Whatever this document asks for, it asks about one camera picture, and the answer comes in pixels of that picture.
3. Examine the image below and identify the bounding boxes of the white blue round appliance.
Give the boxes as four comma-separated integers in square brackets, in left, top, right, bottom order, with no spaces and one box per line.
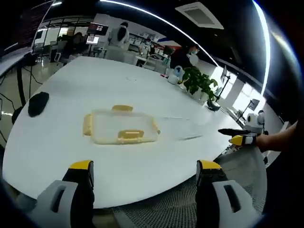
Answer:
[166,66,183,84]

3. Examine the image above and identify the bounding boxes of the ceiling light strip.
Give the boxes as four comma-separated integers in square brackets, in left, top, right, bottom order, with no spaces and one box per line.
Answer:
[252,0,272,97]

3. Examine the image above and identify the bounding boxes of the person's right hand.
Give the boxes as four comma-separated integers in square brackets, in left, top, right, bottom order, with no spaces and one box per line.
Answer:
[256,132,272,153]

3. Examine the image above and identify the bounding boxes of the black oval pad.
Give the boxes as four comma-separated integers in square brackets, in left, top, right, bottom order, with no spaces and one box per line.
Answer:
[28,92,50,117]

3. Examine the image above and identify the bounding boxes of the potted green plant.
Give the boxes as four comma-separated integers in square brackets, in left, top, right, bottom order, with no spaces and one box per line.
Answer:
[181,66,219,106]

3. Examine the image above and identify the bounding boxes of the clear plastic box yellow buckles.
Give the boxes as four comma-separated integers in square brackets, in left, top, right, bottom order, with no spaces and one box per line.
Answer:
[82,104,161,146]

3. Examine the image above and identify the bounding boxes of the dark wall screen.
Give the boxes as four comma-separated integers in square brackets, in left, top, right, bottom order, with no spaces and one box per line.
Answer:
[86,21,109,36]

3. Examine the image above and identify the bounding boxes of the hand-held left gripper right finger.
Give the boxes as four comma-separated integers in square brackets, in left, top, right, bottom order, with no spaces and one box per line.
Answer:
[195,160,257,228]

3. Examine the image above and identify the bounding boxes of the small monitor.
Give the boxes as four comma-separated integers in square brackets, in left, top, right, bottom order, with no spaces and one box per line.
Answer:
[85,35,99,45]

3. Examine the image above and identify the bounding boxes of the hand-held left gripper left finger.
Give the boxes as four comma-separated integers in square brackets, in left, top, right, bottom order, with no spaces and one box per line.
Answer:
[35,160,95,228]

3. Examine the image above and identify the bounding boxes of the ceiling air vent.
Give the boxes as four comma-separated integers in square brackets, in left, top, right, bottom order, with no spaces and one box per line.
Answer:
[175,2,224,30]

